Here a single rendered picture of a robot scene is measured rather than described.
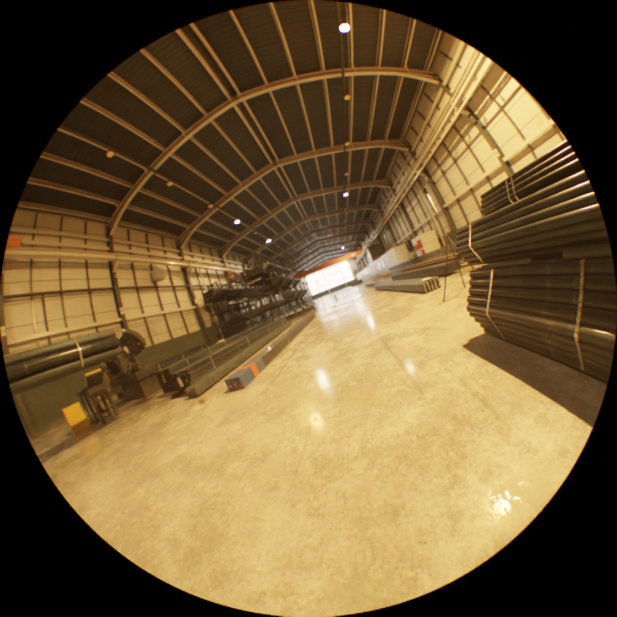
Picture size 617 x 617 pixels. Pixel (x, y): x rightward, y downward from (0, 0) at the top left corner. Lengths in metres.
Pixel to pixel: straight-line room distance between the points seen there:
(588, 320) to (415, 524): 0.89
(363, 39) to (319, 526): 11.11
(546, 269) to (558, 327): 0.26
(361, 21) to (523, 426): 10.43
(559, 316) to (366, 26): 10.13
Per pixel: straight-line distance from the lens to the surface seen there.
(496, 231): 1.37
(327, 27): 9.91
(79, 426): 5.26
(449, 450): 0.92
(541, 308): 1.12
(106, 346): 3.61
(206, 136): 11.46
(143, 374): 5.62
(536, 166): 1.69
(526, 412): 1.04
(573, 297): 1.03
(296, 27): 9.67
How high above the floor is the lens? 0.71
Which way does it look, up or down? 2 degrees down
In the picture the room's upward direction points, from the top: 21 degrees counter-clockwise
